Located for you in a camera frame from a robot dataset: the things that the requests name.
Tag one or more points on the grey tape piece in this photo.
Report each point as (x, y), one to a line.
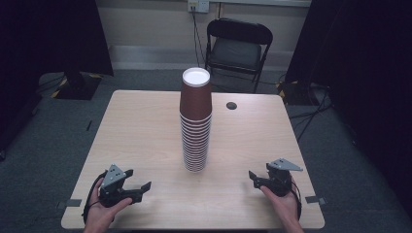
(313, 199)
(73, 203)

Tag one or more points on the person's right hand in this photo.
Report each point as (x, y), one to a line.
(285, 207)

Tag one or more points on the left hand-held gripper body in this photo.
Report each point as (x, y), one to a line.
(111, 186)

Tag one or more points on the black floor tape strip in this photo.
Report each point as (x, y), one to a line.
(88, 125)

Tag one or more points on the stack of brown paper cups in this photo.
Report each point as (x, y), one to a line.
(196, 103)

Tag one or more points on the black folding chair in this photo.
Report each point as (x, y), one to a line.
(234, 53)

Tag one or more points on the person's left hand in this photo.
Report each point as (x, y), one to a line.
(103, 216)

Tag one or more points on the white wall socket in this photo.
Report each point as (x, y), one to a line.
(198, 5)

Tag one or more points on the black curtain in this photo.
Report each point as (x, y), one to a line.
(48, 39)
(372, 64)

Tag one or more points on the dark round table grommet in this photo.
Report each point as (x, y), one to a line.
(231, 106)

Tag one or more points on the black stand base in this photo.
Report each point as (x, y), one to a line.
(77, 89)
(293, 93)

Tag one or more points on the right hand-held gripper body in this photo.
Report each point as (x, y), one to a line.
(280, 179)

